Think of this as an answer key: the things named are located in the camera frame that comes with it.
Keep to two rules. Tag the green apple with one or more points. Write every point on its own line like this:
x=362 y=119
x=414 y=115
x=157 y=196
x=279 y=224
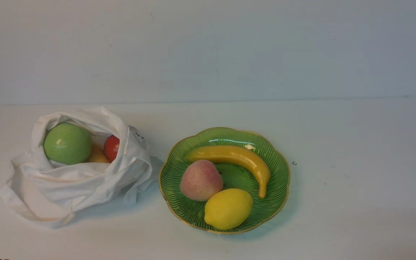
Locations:
x=68 y=144

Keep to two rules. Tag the red tomato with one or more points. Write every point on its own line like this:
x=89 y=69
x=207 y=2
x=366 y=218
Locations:
x=111 y=147

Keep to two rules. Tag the white cloth bag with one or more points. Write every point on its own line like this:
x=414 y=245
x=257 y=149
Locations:
x=79 y=186

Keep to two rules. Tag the orange fruit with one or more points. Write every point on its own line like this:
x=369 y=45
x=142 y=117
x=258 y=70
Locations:
x=97 y=155

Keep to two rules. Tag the green leaf-shaped plate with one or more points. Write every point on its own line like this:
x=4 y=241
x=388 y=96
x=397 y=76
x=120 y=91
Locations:
x=191 y=212

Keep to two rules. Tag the yellow banana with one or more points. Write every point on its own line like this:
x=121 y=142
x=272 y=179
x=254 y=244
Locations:
x=237 y=156

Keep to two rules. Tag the pink peach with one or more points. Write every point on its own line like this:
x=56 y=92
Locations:
x=201 y=180

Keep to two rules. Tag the yellow lemon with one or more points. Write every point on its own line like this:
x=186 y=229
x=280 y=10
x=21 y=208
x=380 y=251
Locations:
x=228 y=209

